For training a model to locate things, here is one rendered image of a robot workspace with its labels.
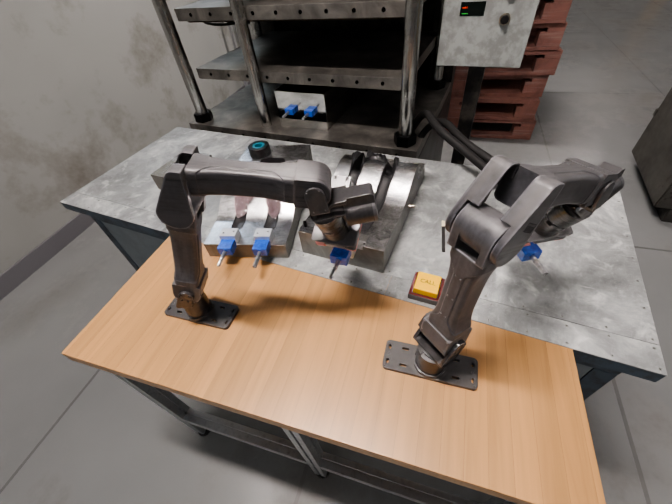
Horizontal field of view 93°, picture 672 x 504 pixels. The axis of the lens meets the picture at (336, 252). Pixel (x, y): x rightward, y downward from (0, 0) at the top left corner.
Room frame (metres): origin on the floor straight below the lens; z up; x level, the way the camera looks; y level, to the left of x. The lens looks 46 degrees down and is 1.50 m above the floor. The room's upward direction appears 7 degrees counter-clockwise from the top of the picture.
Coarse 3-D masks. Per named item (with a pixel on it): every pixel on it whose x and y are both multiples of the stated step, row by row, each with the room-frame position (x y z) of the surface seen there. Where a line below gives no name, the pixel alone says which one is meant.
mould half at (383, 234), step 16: (400, 160) 1.05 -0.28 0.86; (368, 176) 0.88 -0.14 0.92; (400, 176) 0.85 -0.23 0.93; (416, 176) 0.88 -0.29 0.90; (400, 192) 0.80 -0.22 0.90; (416, 192) 0.91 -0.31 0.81; (384, 208) 0.75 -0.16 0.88; (400, 208) 0.74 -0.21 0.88; (384, 224) 0.68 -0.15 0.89; (400, 224) 0.72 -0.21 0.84; (304, 240) 0.69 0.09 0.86; (368, 240) 0.62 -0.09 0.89; (384, 240) 0.61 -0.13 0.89; (320, 256) 0.67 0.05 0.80; (368, 256) 0.59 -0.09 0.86; (384, 256) 0.58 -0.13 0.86
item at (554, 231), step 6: (546, 216) 0.45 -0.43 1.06; (540, 222) 0.46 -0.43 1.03; (546, 222) 0.45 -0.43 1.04; (540, 228) 0.46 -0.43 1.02; (546, 228) 0.45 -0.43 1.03; (552, 228) 0.44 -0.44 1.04; (558, 228) 0.43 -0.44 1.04; (564, 228) 0.43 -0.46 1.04; (570, 228) 0.46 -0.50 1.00; (534, 234) 0.46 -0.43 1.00; (540, 234) 0.46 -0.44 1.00; (546, 234) 0.45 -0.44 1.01; (552, 234) 0.44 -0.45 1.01; (558, 234) 0.45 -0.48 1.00; (564, 234) 0.45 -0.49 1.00; (570, 234) 0.45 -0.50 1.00; (528, 240) 0.45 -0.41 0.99; (534, 240) 0.45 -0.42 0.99; (540, 240) 0.45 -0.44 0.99
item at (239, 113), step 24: (240, 96) 2.17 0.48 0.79; (360, 96) 1.92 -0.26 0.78; (384, 96) 1.87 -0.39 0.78; (432, 96) 1.78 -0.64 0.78; (216, 120) 1.84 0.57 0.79; (240, 120) 1.80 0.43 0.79; (360, 120) 1.60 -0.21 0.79; (384, 120) 1.57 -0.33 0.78; (312, 144) 1.48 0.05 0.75; (336, 144) 1.41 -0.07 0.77; (360, 144) 1.35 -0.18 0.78; (384, 144) 1.32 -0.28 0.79
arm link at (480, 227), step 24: (456, 216) 0.33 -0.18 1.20; (480, 216) 0.31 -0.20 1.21; (456, 240) 0.32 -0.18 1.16; (480, 240) 0.29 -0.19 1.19; (456, 264) 0.31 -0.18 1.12; (480, 264) 0.27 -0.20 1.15; (456, 288) 0.29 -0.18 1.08; (480, 288) 0.29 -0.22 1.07; (432, 312) 0.32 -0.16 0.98; (456, 312) 0.28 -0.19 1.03; (432, 336) 0.29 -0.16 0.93; (456, 336) 0.27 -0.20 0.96
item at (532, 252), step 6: (528, 246) 0.49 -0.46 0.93; (534, 246) 0.49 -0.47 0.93; (522, 252) 0.48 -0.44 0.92; (528, 252) 0.47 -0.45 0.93; (534, 252) 0.47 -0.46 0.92; (540, 252) 0.47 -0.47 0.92; (522, 258) 0.47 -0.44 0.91; (528, 258) 0.47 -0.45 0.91; (534, 258) 0.46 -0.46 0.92; (540, 264) 0.44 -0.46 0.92; (540, 270) 0.43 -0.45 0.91; (546, 270) 0.42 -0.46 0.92
